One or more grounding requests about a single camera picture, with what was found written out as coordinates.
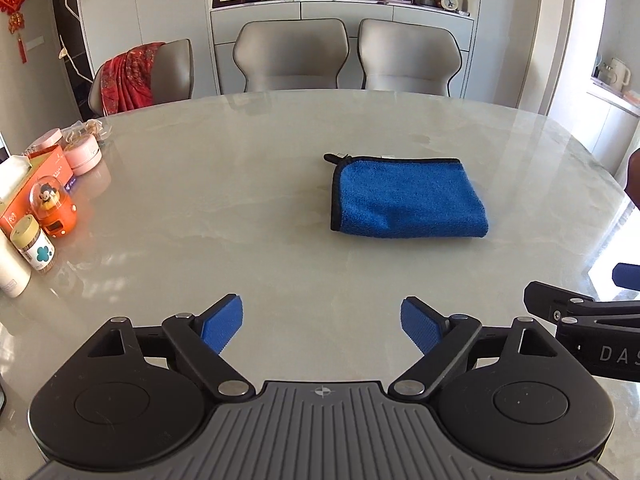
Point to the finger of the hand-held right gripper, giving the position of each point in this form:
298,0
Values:
627,276
545,297

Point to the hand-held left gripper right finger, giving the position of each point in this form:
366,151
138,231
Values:
420,327

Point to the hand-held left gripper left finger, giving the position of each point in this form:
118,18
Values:
222,327

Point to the blue and grey towel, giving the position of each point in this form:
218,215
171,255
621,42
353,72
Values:
407,197

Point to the brown leather chair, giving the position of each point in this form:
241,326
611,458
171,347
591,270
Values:
635,177

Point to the white kitchen counter cabinet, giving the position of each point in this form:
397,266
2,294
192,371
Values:
612,120

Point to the cream electric kettle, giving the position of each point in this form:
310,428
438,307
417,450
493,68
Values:
616,74

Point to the toothpick jar with clover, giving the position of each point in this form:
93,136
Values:
34,245

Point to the orange dome toy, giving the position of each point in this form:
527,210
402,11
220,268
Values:
52,207

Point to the white bottle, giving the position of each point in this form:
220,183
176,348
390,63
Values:
12,267

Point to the pink round container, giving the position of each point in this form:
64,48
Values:
82,156

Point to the orange tissue box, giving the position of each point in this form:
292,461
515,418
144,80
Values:
50,165

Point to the clear plastic bag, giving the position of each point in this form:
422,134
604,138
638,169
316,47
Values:
92,129

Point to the pink tall container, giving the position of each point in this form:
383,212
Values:
46,140

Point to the beige chair with red cloth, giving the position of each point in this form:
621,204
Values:
172,72

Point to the red patterned cloth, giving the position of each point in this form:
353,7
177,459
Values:
127,80

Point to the beige dining chair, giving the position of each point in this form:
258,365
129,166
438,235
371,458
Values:
290,55
405,57

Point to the white alarm clock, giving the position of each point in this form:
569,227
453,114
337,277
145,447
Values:
449,1

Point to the white branch decoration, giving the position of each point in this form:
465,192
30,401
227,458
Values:
75,40

